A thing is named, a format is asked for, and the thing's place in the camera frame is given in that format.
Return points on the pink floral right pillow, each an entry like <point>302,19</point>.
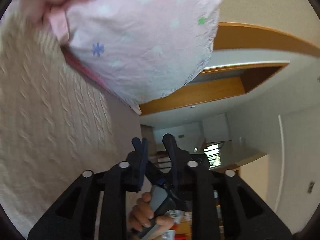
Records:
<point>139,50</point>

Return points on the person's right hand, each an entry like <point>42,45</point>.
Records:
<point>141,215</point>

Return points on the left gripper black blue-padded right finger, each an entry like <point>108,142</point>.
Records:
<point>223,206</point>

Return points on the beige cable-knit sweater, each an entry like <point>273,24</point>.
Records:
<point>55,123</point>

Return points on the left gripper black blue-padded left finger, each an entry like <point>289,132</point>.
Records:
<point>95,203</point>

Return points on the wooden headboard frame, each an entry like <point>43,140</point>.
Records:
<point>238,46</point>

